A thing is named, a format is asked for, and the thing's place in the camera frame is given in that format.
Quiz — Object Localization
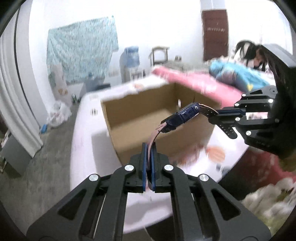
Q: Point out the pink floral blanket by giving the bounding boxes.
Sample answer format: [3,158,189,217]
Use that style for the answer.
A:
[152,66,269,108]

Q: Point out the brown cardboard box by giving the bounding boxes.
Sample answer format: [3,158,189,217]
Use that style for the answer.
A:
[101,83,221,164]

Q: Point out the blue patterned blanket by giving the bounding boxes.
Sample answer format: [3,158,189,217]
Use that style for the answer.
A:
[209,60,275,92]

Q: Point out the fluffy white green rug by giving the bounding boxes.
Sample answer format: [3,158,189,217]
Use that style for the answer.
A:
[241,178,295,235]

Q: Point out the wooden chair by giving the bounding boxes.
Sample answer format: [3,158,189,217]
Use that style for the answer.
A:
[149,46,170,66]

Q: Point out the person with black hair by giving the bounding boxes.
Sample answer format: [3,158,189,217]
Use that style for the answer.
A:
[232,39,276,72]

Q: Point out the blue water dispenser bottle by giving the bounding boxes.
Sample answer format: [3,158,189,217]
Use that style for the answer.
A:
[119,46,140,83]

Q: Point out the dark red door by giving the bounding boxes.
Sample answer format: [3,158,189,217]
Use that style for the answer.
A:
[202,9,229,61]

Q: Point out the white plastic bag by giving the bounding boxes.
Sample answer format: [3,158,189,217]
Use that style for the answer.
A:
[47,100,72,128]

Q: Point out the green drink can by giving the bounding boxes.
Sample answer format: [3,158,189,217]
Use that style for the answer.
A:
[71,94,77,103]

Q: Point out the small blue floor object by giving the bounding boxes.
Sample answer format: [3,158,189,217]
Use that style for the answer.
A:
[40,124,48,134]

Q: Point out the teal patterned hanging cloth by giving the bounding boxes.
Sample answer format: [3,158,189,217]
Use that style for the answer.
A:
[47,16,119,85]

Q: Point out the white curtain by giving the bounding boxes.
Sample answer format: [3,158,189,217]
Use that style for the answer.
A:
[1,14,43,157]

